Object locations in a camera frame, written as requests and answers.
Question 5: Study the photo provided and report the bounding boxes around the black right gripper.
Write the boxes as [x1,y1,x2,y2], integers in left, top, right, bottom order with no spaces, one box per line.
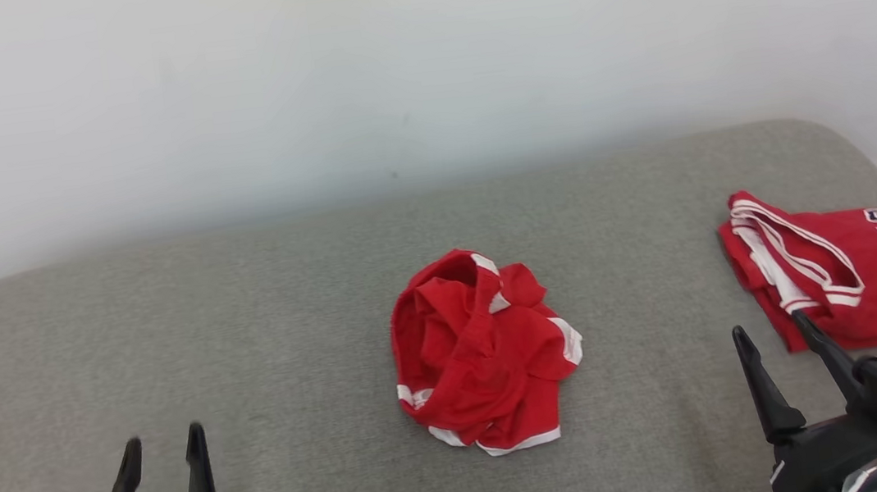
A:
[730,301,877,492]

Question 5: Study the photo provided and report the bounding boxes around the red Bulls jersey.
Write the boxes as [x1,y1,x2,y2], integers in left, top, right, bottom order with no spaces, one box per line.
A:
[714,175,877,368]

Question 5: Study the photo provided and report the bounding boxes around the red shorts with white trim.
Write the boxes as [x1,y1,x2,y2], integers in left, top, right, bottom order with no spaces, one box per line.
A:
[381,235,596,467]

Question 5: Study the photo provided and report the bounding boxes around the grey fabric sofa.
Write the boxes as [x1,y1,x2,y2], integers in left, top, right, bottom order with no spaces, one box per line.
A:
[0,107,877,492]

